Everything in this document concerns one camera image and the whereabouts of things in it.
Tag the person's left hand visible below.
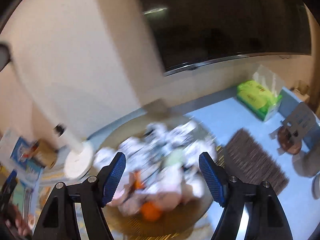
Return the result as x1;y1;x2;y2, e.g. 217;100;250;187
13;206;32;237

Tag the tan paper pen holder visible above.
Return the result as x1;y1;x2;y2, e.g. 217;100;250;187
31;139;57;169

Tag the row of upright books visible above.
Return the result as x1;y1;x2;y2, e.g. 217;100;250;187
1;129;42;219

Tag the grey metal stand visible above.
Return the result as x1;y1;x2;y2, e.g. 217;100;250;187
270;102;319;155

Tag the brown striped placemat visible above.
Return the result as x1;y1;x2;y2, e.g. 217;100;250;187
223;128;289;194

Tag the orange tangerine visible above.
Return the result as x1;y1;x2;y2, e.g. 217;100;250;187
140;202;163;222

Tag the gold ribbed bowl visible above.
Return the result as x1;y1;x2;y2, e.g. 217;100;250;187
93;115;217;237

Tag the patterned blue woven mat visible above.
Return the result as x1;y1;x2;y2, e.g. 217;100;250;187
32;152;221;240

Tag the three-bear plush toy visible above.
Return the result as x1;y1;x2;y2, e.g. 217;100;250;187
108;161;205;216

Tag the wall-mounted black television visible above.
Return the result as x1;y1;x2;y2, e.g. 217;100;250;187
139;0;311;75

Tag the green tissue pack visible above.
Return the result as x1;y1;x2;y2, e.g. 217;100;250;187
236;80;282;122

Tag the paper ball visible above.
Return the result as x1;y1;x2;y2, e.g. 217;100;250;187
93;120;217;174

